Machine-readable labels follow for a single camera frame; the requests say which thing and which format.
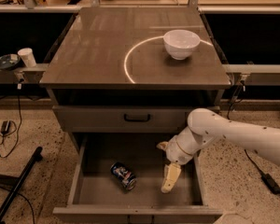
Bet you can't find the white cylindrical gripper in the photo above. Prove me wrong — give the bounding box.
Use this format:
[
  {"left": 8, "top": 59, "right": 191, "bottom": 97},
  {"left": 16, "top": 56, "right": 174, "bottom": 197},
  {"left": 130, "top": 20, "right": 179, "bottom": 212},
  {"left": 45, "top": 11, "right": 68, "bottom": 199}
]
[{"left": 157, "top": 127, "right": 217, "bottom": 193}]

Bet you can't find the blue pepsi can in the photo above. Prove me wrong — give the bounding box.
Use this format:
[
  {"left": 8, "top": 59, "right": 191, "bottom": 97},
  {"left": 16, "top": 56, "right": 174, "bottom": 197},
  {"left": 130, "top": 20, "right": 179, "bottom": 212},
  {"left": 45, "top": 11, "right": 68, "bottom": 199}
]
[{"left": 110, "top": 162, "right": 136, "bottom": 191}]

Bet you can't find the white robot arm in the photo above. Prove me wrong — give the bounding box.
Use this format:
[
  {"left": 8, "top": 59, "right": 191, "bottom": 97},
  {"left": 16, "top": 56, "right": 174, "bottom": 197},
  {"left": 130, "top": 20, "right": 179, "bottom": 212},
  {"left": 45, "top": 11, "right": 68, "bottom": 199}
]
[{"left": 157, "top": 108, "right": 280, "bottom": 193}]

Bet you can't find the open grey middle drawer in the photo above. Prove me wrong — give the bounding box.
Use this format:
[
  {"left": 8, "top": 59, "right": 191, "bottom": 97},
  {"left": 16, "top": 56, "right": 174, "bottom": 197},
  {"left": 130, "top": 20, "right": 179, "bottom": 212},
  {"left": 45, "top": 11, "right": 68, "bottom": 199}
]
[{"left": 53, "top": 133, "right": 222, "bottom": 224}]

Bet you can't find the grey drawer cabinet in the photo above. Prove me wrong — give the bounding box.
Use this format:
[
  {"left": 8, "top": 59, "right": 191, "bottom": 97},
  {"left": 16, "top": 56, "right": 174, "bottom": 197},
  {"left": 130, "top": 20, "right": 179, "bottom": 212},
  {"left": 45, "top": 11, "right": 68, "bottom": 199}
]
[{"left": 39, "top": 6, "right": 232, "bottom": 154}]

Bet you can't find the closed grey top drawer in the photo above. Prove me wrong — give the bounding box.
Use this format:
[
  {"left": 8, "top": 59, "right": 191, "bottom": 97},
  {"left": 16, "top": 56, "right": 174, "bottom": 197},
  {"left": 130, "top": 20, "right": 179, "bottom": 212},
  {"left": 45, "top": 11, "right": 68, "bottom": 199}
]
[{"left": 52, "top": 105, "right": 221, "bottom": 133}]

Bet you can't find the black power adapter right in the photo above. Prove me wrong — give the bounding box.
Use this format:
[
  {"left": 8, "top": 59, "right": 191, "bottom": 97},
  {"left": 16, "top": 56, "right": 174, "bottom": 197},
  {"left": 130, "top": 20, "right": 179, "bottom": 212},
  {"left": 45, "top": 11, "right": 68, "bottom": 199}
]
[{"left": 261, "top": 174, "right": 280, "bottom": 194}]

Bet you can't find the black power adapter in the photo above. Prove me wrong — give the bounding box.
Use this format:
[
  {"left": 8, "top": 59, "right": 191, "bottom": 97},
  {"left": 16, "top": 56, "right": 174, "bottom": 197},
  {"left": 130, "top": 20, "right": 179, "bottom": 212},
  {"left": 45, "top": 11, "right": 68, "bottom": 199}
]
[
  {"left": 0, "top": 120, "right": 10, "bottom": 134},
  {"left": 261, "top": 174, "right": 280, "bottom": 194}
]

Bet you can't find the white ceramic bowl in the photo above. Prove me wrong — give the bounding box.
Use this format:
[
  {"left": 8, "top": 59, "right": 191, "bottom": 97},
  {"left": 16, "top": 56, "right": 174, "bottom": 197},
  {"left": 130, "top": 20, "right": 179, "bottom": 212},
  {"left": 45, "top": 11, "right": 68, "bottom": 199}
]
[{"left": 163, "top": 30, "right": 201, "bottom": 60}]

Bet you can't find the black metal pole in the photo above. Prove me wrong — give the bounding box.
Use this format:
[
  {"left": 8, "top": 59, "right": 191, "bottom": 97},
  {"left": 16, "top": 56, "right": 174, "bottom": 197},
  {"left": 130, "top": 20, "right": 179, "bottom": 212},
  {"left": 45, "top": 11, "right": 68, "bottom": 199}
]
[{"left": 0, "top": 147, "right": 43, "bottom": 224}]

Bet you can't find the black power adapter left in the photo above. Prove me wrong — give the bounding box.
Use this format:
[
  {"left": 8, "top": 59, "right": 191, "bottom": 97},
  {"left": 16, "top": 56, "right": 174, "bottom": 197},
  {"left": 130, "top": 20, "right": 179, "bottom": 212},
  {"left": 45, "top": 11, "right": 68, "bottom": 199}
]
[{"left": 0, "top": 120, "right": 10, "bottom": 134}]

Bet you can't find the white paper cup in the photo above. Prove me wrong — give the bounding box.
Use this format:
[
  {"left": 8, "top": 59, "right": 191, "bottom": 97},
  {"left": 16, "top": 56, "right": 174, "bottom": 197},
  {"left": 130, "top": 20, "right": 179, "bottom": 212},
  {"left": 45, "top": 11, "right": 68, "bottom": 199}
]
[{"left": 18, "top": 48, "right": 36, "bottom": 67}]

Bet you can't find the dark blue plate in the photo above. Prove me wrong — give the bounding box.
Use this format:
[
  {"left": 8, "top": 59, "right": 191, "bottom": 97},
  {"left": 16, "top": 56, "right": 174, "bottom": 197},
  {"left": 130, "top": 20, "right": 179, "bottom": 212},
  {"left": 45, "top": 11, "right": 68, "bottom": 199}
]
[{"left": 0, "top": 54, "right": 21, "bottom": 71}]

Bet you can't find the black drawer handle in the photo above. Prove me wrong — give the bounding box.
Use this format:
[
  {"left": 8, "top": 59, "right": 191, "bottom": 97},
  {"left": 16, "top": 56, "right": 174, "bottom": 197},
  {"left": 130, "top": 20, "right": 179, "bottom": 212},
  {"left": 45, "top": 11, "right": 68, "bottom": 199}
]
[{"left": 123, "top": 114, "right": 151, "bottom": 122}]

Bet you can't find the black cable right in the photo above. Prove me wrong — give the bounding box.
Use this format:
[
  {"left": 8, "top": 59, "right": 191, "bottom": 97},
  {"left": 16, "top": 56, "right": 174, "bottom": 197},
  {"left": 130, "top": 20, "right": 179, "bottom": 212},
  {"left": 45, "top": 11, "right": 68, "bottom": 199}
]
[{"left": 226, "top": 75, "right": 265, "bottom": 175}]

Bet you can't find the black cable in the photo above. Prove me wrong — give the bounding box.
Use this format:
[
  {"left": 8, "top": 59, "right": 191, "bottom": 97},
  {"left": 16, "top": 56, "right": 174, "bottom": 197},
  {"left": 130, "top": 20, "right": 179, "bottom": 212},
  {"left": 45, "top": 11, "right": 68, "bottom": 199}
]
[
  {"left": 226, "top": 75, "right": 265, "bottom": 175},
  {"left": 0, "top": 81, "right": 23, "bottom": 160}
]

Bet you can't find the black cable left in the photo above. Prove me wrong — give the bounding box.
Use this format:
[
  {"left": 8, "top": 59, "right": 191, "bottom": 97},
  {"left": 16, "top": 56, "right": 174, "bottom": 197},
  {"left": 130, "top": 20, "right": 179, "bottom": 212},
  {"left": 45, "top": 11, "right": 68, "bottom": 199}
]
[{"left": 0, "top": 81, "right": 23, "bottom": 160}]

